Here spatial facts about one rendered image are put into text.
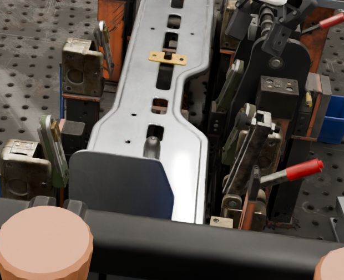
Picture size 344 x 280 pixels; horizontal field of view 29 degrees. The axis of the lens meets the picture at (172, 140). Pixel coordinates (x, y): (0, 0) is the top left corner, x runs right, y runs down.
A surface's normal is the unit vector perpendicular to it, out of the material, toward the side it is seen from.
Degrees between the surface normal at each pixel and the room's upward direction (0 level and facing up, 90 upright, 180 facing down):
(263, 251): 0
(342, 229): 90
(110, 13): 90
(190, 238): 0
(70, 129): 0
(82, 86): 90
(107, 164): 90
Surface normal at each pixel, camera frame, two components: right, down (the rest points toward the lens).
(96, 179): -0.08, 0.63
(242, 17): 0.46, 0.36
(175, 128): 0.10, -0.77
